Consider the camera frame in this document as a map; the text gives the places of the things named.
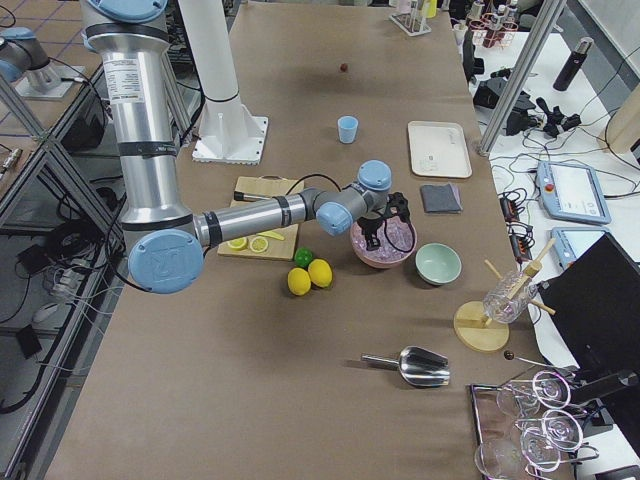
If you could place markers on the black thermos bottle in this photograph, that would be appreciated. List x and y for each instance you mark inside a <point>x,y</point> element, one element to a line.
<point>573,64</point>

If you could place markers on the lemon slice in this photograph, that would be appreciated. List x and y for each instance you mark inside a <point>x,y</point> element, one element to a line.
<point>259,244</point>
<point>238,244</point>

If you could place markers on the red wire bottle basket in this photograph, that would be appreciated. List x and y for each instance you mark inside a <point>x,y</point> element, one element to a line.
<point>492,26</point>

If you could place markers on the clear glass mug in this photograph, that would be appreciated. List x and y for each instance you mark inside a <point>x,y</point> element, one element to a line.
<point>509,298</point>

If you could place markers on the white wire rack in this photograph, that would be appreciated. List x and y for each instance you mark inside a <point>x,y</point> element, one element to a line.
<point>412,24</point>

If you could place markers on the wine glass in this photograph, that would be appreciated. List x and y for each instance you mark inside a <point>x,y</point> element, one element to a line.
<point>531,456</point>
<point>523,398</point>
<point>557,426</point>

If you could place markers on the green lime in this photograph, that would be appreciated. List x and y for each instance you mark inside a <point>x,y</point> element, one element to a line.
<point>303,257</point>

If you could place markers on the cream rabbit tray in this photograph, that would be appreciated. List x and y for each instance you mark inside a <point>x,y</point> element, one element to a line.
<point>438,149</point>

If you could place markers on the black monitor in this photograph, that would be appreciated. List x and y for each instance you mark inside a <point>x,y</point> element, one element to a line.
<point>596,303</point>

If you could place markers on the yellow plastic knife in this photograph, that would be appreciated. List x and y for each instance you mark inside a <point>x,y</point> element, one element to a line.
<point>272,235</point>

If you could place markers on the light blue plastic cup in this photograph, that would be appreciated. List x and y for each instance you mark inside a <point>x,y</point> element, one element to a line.
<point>347,127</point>

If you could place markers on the steel muddler black tip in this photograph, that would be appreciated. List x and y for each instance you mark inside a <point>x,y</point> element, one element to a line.
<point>249,197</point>

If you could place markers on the green empty bowl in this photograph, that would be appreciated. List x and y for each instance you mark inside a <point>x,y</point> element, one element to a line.
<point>438,264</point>

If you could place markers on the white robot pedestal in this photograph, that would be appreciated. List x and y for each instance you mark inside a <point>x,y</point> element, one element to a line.
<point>227,131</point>

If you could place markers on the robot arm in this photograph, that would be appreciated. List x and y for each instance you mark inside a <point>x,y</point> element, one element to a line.
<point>165,241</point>
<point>21,52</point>

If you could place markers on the wooden cup stand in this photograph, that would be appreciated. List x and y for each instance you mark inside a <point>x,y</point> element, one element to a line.
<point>476,330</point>

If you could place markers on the grey folded cloth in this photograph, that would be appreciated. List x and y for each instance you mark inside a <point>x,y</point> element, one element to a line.
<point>441,198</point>

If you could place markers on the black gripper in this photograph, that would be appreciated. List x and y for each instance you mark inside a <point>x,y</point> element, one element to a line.
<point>370,229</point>

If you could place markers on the steel ice scoop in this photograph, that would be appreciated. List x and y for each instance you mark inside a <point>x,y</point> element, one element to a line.
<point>418,366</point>

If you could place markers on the aluminium frame post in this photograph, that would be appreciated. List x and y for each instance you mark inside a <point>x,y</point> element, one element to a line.
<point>548,15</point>

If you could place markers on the yellow lemon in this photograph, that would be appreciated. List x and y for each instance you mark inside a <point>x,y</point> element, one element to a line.
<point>320,273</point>
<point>298,281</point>

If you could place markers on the black glass tray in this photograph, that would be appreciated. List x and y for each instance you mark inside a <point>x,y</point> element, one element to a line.
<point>491,423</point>

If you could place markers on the pink bowl of ice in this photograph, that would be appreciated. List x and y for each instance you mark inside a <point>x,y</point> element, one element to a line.
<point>397,242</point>

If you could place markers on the teach pendant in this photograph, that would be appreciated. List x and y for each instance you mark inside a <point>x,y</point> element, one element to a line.
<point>572,242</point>
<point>572,193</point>

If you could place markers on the wooden cutting board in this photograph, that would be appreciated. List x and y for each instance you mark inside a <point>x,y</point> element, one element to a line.
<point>278,250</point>

